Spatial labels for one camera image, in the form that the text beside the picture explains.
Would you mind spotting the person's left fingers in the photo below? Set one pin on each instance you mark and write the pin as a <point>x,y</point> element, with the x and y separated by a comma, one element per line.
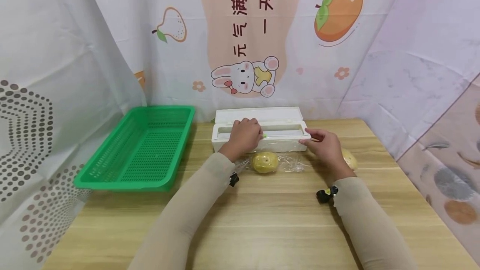
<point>248,123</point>

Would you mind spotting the person's right hand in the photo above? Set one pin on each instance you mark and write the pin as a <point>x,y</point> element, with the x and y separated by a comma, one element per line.
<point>328,149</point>

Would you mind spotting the clear cling film sheet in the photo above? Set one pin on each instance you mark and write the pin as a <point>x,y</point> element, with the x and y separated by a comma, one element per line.
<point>290,162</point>

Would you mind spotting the person's left thumb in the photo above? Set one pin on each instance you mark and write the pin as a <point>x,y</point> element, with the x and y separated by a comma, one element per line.
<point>261,138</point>

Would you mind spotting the white cling film dispenser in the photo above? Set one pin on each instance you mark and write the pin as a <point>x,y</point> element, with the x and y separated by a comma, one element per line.
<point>279,128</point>

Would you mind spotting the person's right forearm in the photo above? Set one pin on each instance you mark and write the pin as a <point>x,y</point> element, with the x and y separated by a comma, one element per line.
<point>369,228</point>

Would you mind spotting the person's right index finger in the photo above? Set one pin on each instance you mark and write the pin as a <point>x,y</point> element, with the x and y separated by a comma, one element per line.
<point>314,131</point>

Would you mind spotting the black wrist band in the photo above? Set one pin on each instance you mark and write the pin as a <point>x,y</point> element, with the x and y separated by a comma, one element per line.
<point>325,194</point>
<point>234,179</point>

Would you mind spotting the person's left forearm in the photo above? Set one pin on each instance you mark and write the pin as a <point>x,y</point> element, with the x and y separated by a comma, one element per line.
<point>187,216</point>

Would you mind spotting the yellow potato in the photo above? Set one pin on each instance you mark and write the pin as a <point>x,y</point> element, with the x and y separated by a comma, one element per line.
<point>350,160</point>
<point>264,162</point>

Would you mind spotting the person's right thumb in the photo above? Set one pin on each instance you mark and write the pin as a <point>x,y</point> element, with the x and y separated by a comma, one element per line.
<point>308,141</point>

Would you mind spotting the green plastic basket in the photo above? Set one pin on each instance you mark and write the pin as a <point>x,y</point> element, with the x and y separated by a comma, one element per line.
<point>150,149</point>

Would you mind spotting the person's left hand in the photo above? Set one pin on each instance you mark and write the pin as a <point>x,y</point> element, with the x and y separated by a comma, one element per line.
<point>243,138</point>

